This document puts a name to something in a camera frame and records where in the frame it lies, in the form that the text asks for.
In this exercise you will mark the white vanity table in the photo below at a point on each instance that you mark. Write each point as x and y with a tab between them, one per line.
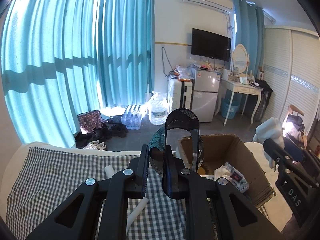
239	90

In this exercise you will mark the navy white wipes pack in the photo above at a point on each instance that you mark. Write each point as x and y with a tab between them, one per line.
237	178

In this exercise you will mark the white sneakers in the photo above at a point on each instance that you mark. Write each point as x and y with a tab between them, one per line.
96	145

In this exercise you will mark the oval vanity mirror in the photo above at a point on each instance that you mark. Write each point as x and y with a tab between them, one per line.
240	60

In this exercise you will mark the cardboard box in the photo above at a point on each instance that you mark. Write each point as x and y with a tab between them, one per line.
246	157

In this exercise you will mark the black sunglasses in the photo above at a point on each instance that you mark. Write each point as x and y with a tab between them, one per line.
189	148

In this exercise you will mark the white louvered wardrobe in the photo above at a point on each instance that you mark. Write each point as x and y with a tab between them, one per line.
291	68

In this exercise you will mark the teal corner curtain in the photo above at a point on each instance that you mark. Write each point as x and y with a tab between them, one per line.
250	31

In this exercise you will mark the blue laundry basket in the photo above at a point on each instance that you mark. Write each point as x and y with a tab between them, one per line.
225	106

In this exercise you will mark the white suitcase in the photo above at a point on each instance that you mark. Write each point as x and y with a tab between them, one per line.
179	94

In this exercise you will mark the black wall television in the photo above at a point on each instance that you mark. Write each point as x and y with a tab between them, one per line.
211	45

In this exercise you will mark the large water jug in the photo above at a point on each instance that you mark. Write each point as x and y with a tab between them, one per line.
157	108

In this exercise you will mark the Vinda tissue pack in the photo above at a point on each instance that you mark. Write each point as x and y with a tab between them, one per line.
224	171

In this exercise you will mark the cream lace sock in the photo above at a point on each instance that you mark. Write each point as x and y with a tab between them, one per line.
270	129

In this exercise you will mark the white cylindrical bottle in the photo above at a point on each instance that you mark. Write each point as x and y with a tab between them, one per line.
109	171

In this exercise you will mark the silver mini fridge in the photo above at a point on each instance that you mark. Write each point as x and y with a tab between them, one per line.
205	91

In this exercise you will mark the purple dotted bag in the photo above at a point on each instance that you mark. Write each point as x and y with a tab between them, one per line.
89	121

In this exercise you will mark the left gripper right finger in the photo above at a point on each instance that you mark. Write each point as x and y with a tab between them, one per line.
215	209

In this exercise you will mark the white plastic tube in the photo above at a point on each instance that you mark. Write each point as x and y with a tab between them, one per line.
136	212

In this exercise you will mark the wooden chair with clothes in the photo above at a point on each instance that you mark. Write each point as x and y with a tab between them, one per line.
293	127

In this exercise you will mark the teal window curtain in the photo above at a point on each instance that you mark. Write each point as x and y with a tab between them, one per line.
62	58

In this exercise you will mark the bottled water pack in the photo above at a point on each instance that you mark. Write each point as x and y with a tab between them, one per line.
133	116

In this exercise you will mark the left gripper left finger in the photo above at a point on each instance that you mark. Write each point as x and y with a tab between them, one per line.
98	209

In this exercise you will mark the black shoes pile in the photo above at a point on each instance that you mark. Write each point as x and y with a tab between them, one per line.
103	134

